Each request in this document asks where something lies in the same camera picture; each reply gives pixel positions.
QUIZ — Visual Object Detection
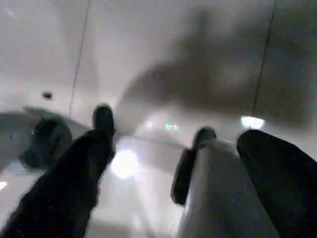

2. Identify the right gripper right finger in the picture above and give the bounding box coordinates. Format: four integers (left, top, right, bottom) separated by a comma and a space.
236, 129, 317, 238

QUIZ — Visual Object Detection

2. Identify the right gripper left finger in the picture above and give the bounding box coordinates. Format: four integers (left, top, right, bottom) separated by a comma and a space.
0, 127, 115, 238

